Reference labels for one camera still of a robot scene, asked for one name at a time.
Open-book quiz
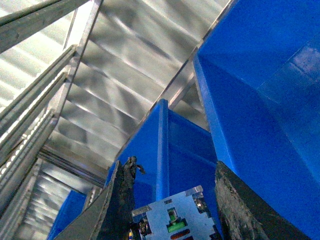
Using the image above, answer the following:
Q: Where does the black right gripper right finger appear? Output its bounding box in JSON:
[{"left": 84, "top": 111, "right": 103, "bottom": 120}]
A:
[{"left": 214, "top": 161, "right": 309, "bottom": 240}]

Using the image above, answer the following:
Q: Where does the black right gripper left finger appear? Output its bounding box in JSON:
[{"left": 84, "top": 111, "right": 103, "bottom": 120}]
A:
[{"left": 55, "top": 156, "right": 145, "bottom": 240}]

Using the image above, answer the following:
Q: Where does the yellow mushroom push button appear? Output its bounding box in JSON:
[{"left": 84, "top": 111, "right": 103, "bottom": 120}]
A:
[{"left": 128, "top": 185, "right": 222, "bottom": 240}]

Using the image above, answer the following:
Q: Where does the blue source bin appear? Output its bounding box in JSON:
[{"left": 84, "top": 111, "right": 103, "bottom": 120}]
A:
[{"left": 47, "top": 98, "right": 218, "bottom": 240}]

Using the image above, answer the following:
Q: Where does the blue target bin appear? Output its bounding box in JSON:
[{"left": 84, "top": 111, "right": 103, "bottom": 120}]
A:
[{"left": 194, "top": 0, "right": 320, "bottom": 240}]

